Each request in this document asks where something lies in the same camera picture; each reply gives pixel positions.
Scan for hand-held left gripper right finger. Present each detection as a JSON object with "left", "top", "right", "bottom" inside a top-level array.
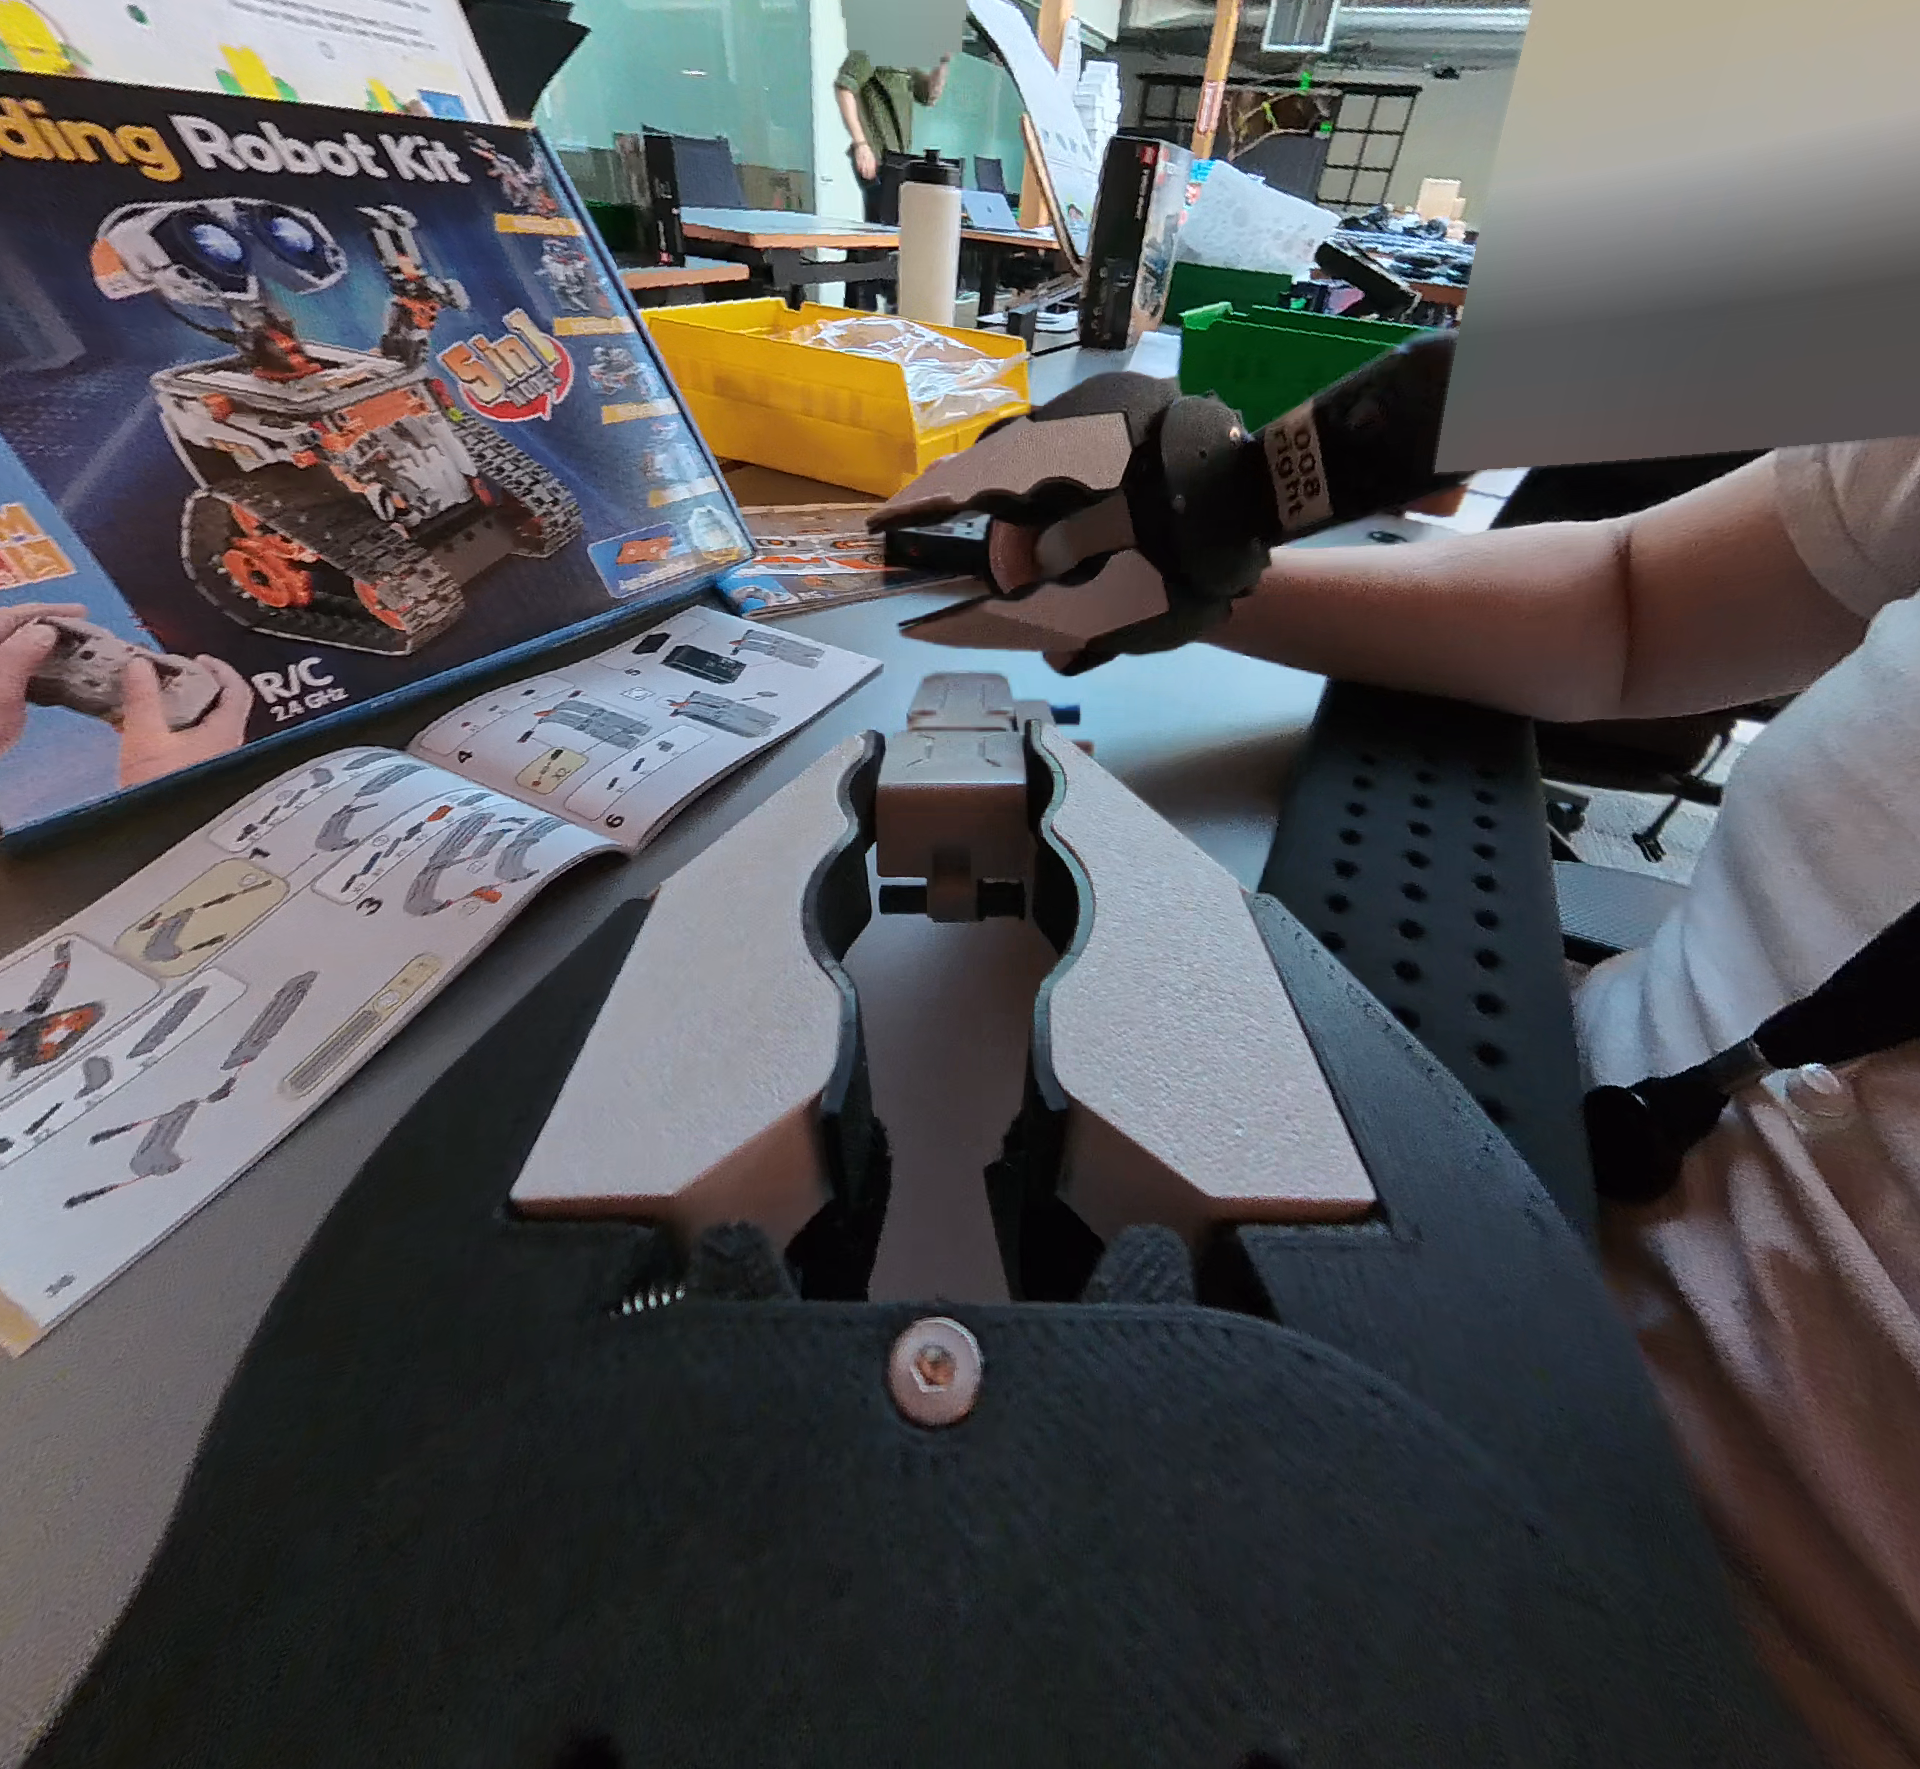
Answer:
[{"left": 982, "top": 721, "right": 1382, "bottom": 1299}]

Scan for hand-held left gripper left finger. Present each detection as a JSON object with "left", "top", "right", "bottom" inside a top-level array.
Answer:
[{"left": 507, "top": 731, "right": 893, "bottom": 1295}]

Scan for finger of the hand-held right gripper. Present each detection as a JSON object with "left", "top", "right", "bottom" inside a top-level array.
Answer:
[
  {"left": 897, "top": 515, "right": 1209, "bottom": 678},
  {"left": 867, "top": 414, "right": 1149, "bottom": 544}
]

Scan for grey brick assembly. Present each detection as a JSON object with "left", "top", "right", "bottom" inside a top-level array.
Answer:
[{"left": 875, "top": 670, "right": 1083, "bottom": 927}]

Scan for person's right forearm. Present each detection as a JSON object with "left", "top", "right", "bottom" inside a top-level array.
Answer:
[{"left": 1230, "top": 449, "right": 1847, "bottom": 727}]

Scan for grey desk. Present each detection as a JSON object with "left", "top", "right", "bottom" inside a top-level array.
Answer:
[{"left": 0, "top": 441, "right": 1503, "bottom": 1769}]

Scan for wooden background desk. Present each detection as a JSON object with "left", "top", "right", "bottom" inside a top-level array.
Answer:
[{"left": 592, "top": 201, "right": 1083, "bottom": 316}]

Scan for flat black device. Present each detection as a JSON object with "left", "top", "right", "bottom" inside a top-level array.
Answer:
[{"left": 882, "top": 514, "right": 995, "bottom": 575}]

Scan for green plastic bin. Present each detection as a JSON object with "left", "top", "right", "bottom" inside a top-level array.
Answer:
[{"left": 1168, "top": 260, "right": 1445, "bottom": 403}]

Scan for clear plastic bag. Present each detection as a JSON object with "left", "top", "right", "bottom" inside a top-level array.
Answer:
[{"left": 780, "top": 314, "right": 1034, "bottom": 427}]

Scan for brown cardboard sheet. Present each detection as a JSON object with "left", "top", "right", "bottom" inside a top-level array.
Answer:
[{"left": 727, "top": 457, "right": 902, "bottom": 548}]

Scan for tall black product box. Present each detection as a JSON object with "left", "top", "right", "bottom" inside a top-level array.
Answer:
[{"left": 1076, "top": 134, "right": 1196, "bottom": 353}]

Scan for white water bottle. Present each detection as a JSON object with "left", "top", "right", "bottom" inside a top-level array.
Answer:
[{"left": 895, "top": 147, "right": 963, "bottom": 330}]

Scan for orange blue leaflet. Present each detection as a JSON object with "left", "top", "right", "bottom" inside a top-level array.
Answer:
[{"left": 717, "top": 531, "right": 992, "bottom": 619}]

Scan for yellow plastic bin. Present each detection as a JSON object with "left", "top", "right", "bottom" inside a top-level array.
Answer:
[{"left": 643, "top": 296, "right": 1034, "bottom": 503}]

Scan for white speckled bag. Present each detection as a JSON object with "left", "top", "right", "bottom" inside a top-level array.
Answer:
[{"left": 1184, "top": 156, "right": 1344, "bottom": 285}]

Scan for black perforated chair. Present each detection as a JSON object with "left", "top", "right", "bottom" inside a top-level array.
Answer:
[{"left": 1257, "top": 678, "right": 1690, "bottom": 1237}]

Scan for white curved board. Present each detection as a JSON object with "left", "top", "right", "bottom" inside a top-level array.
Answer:
[{"left": 964, "top": 0, "right": 1104, "bottom": 226}]

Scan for open instruction booklet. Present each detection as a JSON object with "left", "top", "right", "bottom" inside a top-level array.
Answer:
[{"left": 0, "top": 604, "right": 884, "bottom": 1355}]

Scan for person's white shirt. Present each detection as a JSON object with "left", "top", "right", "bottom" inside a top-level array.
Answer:
[{"left": 1567, "top": 439, "right": 1920, "bottom": 1097}]

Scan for blue robot kit box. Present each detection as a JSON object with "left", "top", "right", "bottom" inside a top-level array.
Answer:
[{"left": 0, "top": 74, "right": 756, "bottom": 853}]

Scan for black sheet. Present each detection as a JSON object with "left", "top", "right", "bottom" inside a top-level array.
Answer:
[{"left": 451, "top": 0, "right": 589, "bottom": 129}]

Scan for person's pink pants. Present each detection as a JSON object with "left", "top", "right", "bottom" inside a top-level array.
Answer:
[{"left": 1589, "top": 1034, "right": 1920, "bottom": 1769}]

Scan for black strap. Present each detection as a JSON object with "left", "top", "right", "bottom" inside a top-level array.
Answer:
[{"left": 1582, "top": 899, "right": 1920, "bottom": 1201}]

